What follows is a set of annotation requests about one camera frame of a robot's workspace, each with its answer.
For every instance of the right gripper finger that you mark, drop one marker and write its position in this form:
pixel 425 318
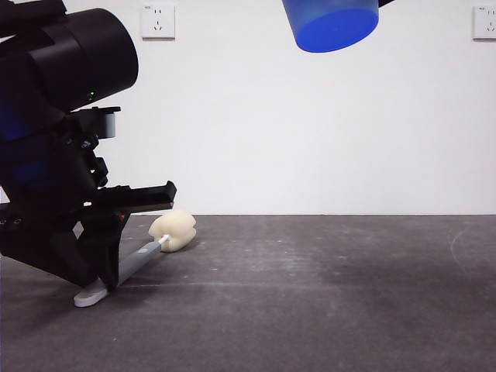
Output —
pixel 385 2

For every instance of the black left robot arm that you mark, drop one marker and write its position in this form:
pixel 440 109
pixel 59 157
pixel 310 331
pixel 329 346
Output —
pixel 77 50

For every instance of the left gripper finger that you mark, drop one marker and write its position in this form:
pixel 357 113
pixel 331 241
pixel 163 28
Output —
pixel 97 259
pixel 147 197

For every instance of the blue ribbed plastic cup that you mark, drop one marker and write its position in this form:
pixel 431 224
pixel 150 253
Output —
pixel 333 31

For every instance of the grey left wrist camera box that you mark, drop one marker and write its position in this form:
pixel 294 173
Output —
pixel 106 126

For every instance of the white wall socket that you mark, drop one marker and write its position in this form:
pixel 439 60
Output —
pixel 484 23
pixel 158 23

